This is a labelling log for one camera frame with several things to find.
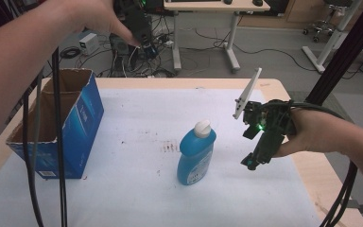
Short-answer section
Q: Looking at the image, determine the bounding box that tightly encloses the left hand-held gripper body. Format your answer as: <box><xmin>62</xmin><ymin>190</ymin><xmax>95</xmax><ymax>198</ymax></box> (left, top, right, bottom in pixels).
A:
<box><xmin>112</xmin><ymin>0</ymin><xmax>155</xmax><ymax>46</ymax></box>

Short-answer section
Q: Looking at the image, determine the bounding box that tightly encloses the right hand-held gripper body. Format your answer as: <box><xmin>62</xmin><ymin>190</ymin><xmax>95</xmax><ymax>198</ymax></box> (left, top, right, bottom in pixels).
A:
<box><xmin>233</xmin><ymin>66</ymin><xmax>298</xmax><ymax>149</ymax></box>

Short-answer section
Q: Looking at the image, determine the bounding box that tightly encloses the person's right hand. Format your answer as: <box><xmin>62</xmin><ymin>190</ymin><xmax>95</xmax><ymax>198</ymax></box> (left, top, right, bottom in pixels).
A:
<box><xmin>272</xmin><ymin>108</ymin><xmax>330</xmax><ymax>159</ymax></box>

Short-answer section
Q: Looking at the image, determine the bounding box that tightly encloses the person's left hand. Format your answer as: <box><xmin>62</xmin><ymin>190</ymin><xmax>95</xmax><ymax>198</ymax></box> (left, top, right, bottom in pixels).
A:
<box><xmin>48</xmin><ymin>0</ymin><xmax>141</xmax><ymax>48</ymax></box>

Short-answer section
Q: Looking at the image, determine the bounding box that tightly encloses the white power supply box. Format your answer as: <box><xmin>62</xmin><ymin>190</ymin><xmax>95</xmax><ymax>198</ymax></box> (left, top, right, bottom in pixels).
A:
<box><xmin>78</xmin><ymin>31</ymin><xmax>100</xmax><ymax>57</ymax></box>

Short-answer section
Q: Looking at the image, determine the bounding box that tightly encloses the blue bottle with white cap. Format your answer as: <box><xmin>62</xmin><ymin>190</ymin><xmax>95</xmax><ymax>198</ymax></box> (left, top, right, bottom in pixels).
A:
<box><xmin>176</xmin><ymin>119</ymin><xmax>217</xmax><ymax>186</ymax></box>

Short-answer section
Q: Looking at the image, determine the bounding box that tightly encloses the white desk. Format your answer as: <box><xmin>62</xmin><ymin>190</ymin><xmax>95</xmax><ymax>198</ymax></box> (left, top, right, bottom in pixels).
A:
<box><xmin>163</xmin><ymin>0</ymin><xmax>271</xmax><ymax>74</ymax></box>

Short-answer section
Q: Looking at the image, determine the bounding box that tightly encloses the black metal stand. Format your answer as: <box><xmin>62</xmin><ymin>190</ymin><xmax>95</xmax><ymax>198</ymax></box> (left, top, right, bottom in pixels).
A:
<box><xmin>304</xmin><ymin>0</ymin><xmax>363</xmax><ymax>107</ymax></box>

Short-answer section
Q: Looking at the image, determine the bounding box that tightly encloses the blue cardboard box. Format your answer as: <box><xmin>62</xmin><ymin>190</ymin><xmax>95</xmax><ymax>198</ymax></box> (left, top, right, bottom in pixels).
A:
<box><xmin>6</xmin><ymin>68</ymin><xmax>105</xmax><ymax>180</ymax></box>

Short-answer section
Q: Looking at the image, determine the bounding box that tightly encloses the grey tape strip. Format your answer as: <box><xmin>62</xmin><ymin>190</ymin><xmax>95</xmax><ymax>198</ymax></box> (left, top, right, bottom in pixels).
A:
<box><xmin>347</xmin><ymin>199</ymin><xmax>363</xmax><ymax>215</ymax></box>

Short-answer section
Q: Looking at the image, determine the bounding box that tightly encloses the office chair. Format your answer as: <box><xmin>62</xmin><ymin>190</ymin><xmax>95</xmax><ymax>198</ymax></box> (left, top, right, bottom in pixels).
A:
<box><xmin>302</xmin><ymin>0</ymin><xmax>354</xmax><ymax>44</ymax></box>

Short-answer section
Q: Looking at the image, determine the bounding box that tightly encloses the white table mat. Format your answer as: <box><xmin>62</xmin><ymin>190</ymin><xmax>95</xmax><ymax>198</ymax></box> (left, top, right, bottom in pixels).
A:
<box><xmin>0</xmin><ymin>88</ymin><xmax>323</xmax><ymax>227</ymax></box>

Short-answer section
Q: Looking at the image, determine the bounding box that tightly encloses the black floor cable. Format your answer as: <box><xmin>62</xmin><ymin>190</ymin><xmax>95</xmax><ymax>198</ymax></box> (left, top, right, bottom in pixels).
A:
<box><xmin>195</xmin><ymin>27</ymin><xmax>316</xmax><ymax>72</ymax></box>

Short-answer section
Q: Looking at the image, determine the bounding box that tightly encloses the coiled black cable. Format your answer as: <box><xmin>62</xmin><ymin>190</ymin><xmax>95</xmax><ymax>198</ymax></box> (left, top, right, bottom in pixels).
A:
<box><xmin>59</xmin><ymin>45</ymin><xmax>82</xmax><ymax>60</ymax></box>

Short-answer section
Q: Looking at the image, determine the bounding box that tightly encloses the dark green cable bundle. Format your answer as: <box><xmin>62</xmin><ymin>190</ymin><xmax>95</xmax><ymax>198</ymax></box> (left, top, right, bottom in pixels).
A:
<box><xmin>287</xmin><ymin>99</ymin><xmax>359</xmax><ymax>227</ymax></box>

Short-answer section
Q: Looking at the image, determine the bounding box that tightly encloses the white desk frame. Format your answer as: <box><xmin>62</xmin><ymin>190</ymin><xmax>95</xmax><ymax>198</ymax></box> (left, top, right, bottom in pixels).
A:
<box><xmin>301</xmin><ymin>0</ymin><xmax>363</xmax><ymax>74</ymax></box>

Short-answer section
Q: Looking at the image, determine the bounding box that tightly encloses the thick black cable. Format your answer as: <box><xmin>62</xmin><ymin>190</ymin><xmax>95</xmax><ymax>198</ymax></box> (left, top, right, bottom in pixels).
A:
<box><xmin>51</xmin><ymin>46</ymin><xmax>69</xmax><ymax>227</ymax></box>

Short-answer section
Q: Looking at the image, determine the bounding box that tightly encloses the thin grey cable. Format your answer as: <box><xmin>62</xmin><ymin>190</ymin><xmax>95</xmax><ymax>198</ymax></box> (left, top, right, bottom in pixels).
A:
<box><xmin>32</xmin><ymin>67</ymin><xmax>44</xmax><ymax>159</ymax></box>

